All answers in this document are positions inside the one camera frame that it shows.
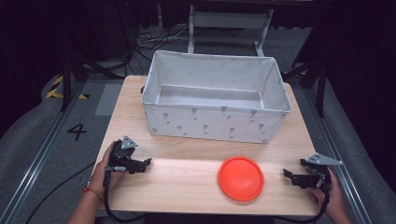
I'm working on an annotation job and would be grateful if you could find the thin black floor cable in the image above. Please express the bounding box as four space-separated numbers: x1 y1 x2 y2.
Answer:
23 161 97 224

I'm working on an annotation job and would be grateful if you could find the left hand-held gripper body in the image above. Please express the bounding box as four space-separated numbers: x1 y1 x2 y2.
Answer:
106 134 139 175

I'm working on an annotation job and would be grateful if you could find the orange round plastic disc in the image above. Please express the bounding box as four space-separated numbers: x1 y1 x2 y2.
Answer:
218 156 265 203

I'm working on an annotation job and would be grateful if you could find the yellow black floor tape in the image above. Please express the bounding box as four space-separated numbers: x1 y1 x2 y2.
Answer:
45 75 90 101

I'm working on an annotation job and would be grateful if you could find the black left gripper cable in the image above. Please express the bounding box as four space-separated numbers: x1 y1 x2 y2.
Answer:
103 167 148 224

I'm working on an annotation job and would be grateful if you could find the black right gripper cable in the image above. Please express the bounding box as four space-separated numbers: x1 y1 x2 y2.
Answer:
274 181 332 224

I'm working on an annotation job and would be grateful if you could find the person's right hand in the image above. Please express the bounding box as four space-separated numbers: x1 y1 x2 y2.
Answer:
309 169 347 220

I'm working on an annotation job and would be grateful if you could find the orange thread bracelet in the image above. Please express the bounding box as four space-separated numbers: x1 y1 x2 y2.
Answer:
81 186 105 201

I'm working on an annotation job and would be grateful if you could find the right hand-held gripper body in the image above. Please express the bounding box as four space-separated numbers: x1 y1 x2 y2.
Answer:
300 152 344 190

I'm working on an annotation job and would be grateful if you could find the grey metal stand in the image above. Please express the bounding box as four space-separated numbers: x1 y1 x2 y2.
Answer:
186 4 276 58

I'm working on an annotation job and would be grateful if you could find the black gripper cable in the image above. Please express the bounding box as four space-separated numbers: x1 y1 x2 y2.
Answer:
274 181 332 224
103 167 148 224

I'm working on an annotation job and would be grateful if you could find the white fabric storage box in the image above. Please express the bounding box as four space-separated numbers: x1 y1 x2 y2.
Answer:
141 49 293 145

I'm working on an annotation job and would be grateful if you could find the black metal stand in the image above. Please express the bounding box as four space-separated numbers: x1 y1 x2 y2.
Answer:
281 59 329 119
59 46 126 113

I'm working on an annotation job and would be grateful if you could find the person's left hand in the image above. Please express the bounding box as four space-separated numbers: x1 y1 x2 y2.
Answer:
89 141 126 194

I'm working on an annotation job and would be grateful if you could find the bundle of floor cables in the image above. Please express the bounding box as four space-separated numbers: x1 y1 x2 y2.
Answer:
133 25 191 63

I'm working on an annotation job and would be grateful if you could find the metal floor rail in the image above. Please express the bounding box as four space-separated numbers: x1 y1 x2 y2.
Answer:
0 81 86 224
302 87 375 224

